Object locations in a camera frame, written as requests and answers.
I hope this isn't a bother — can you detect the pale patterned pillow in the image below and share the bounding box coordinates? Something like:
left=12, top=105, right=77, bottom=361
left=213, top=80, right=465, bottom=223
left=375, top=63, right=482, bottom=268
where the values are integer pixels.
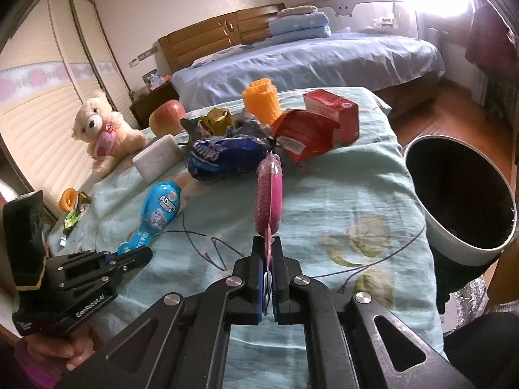
left=277, top=5, right=318, bottom=19

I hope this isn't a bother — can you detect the hanging dark red garment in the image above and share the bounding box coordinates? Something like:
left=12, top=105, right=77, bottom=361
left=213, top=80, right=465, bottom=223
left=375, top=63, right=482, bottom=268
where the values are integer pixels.
left=465, top=4, right=517, bottom=77

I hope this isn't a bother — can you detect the light green floral blanket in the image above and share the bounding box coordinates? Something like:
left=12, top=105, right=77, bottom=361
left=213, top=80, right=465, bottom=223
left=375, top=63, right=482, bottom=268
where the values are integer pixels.
left=49, top=86, right=449, bottom=389

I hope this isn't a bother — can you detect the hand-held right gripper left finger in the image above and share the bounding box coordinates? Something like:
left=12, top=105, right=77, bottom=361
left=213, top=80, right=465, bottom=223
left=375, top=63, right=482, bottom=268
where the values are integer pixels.
left=54, top=236, right=268, bottom=389

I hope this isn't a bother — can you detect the red carton box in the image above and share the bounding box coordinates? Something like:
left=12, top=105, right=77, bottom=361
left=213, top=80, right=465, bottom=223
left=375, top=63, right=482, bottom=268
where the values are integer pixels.
left=303, top=88, right=360, bottom=147

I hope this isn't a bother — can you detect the white trash bin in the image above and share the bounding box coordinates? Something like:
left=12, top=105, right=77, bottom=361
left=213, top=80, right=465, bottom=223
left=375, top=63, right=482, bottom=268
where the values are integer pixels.
left=403, top=135, right=519, bottom=266

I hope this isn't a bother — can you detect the blue drink bottle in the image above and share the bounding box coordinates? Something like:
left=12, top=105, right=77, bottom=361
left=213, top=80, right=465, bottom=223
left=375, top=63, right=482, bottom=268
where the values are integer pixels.
left=117, top=181, right=182, bottom=257

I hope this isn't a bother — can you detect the bed with blue sheet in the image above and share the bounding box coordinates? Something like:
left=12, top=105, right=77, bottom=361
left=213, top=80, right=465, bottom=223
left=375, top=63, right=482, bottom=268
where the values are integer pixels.
left=170, top=28, right=447, bottom=110

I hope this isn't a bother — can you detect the person's left hand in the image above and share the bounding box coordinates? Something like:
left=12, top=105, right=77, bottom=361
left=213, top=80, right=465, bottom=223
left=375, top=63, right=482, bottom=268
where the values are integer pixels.
left=24, top=325, right=99, bottom=374

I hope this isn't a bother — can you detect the grey foil wrapper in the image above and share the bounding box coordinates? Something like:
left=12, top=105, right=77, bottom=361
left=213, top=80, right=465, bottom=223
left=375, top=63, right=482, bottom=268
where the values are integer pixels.
left=180, top=117, right=209, bottom=147

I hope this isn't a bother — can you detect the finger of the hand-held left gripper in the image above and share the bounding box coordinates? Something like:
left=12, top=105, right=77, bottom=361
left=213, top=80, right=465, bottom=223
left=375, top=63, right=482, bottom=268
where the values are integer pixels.
left=106, top=246, right=154, bottom=282
left=95, top=250, right=123, bottom=265

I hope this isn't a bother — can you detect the blue cookie packet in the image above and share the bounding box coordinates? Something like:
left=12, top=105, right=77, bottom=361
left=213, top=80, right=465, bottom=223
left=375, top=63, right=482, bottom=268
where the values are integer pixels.
left=187, top=135, right=276, bottom=183

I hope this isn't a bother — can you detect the cream sliding door wardrobe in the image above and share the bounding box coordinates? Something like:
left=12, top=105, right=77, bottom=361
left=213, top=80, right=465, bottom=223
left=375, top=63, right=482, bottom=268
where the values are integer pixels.
left=0, top=0, right=131, bottom=219

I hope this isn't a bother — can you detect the silver crumpled wrapper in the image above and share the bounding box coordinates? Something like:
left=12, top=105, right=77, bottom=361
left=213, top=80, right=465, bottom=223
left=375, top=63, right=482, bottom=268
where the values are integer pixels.
left=231, top=109, right=272, bottom=138

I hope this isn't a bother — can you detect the white radiator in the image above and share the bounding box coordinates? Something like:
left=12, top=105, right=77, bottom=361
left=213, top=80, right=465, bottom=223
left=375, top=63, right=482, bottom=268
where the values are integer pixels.
left=472, top=69, right=487, bottom=106

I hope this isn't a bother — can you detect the gold foil wrapper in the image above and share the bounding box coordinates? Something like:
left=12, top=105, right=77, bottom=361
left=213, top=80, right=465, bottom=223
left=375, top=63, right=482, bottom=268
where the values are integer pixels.
left=201, top=107, right=233, bottom=135

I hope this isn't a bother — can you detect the silver foil sheet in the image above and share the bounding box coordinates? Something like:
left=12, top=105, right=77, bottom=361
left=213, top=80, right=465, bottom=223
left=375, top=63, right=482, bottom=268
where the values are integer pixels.
left=454, top=276, right=489, bottom=329

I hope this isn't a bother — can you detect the wooden headboard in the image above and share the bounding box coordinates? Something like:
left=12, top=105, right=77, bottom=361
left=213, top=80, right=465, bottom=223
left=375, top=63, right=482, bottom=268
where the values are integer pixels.
left=158, top=3, right=286, bottom=71

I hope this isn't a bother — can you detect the white foam block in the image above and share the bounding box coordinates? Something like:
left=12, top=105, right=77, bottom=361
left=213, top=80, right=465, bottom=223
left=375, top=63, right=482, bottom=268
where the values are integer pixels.
left=133, top=135, right=183, bottom=183

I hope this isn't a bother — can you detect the green wrapper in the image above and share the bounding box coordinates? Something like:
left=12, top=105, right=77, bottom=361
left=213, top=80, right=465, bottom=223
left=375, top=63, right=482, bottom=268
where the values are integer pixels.
left=61, top=206, right=88, bottom=236

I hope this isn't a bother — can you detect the orange ring toy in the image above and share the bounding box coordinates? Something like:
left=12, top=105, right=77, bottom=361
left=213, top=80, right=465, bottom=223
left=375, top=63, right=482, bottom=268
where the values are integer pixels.
left=59, top=188, right=78, bottom=212

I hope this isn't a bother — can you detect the orange foam net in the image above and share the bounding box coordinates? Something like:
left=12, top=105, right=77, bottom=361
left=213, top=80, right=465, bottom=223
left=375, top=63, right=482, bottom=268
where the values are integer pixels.
left=242, top=78, right=282, bottom=125

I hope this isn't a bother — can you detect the pink snack packet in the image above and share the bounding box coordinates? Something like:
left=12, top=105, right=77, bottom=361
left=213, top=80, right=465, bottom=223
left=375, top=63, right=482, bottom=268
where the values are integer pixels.
left=255, top=150, right=284, bottom=317

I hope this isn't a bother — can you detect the person's left forearm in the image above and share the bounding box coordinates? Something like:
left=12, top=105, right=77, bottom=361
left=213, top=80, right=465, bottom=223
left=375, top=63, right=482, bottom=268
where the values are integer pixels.
left=14, top=338, right=63, bottom=389

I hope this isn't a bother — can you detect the small picture frame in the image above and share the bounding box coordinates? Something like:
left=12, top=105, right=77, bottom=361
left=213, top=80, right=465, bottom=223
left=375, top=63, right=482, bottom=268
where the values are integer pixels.
left=142, top=69, right=163, bottom=90

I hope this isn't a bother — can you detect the folded blue quilt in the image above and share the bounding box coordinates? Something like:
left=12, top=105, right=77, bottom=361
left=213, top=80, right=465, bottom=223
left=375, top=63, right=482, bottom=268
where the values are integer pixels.
left=269, top=11, right=332, bottom=43

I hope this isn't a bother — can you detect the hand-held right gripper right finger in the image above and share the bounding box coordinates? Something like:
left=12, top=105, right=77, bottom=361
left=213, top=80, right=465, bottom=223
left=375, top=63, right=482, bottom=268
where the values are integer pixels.
left=272, top=236, right=475, bottom=389

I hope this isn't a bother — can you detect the red snack bag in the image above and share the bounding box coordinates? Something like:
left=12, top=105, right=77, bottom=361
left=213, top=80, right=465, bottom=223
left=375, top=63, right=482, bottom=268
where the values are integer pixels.
left=270, top=109, right=339, bottom=165

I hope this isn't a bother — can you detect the grey bed guard rail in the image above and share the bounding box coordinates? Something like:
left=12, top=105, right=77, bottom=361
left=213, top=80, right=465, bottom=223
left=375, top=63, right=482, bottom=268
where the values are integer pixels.
left=286, top=0, right=422, bottom=39

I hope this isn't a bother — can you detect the dark wooden nightstand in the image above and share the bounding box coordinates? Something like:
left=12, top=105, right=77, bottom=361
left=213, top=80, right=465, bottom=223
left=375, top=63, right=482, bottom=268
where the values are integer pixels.
left=130, top=81, right=181, bottom=128

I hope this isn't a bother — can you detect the cream teddy bear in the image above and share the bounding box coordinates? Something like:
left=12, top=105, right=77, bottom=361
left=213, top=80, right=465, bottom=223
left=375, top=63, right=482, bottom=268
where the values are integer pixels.
left=72, top=90, right=146, bottom=179

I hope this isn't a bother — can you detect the red apple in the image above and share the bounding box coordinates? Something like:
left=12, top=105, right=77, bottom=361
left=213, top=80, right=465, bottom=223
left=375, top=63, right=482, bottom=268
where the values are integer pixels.
left=149, top=100, right=186, bottom=136

